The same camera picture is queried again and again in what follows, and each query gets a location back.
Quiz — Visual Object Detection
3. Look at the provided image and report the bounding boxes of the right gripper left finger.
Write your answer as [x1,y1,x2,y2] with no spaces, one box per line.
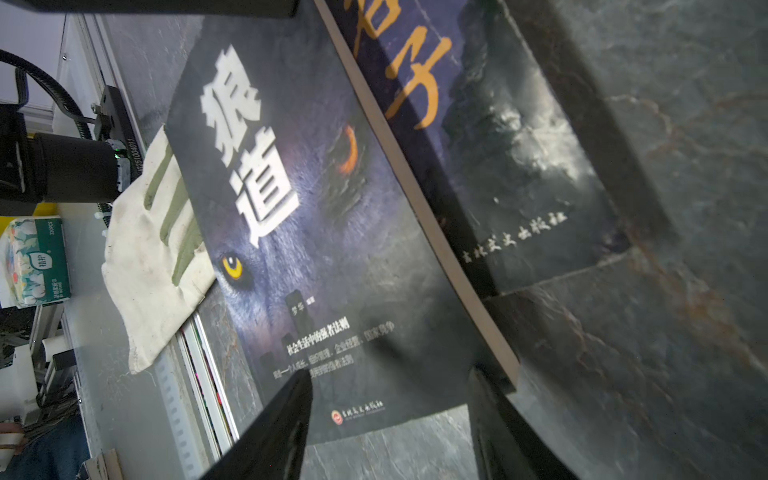
[202,369,313,480]

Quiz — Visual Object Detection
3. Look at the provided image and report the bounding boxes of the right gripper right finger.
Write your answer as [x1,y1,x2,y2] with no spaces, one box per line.
[467,368,576,479]

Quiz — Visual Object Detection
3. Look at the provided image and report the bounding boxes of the dark book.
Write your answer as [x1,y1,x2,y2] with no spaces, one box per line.
[165,1,511,444]

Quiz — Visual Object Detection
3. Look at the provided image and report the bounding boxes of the purple portrait cover book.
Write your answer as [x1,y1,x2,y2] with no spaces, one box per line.
[328,1,629,298]

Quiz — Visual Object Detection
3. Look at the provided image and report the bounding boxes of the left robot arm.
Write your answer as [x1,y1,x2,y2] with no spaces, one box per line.
[1,50,143,216]

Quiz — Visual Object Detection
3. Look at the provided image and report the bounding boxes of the white green work glove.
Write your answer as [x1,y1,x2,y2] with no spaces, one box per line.
[101,130,215,375]

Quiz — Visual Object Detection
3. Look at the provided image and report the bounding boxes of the green tissue pack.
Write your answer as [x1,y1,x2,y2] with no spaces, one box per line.
[1,216,71,309]

